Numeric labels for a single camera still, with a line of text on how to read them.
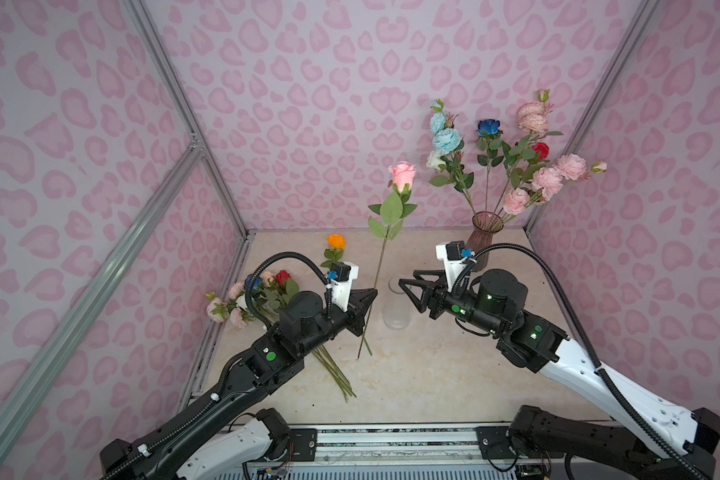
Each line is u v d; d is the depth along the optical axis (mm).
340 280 543
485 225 980
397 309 559
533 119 813
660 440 359
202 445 442
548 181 749
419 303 585
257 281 969
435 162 835
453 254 535
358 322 567
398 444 749
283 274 1011
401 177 560
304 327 483
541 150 879
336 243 1127
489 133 870
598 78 819
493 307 475
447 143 782
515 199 819
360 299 595
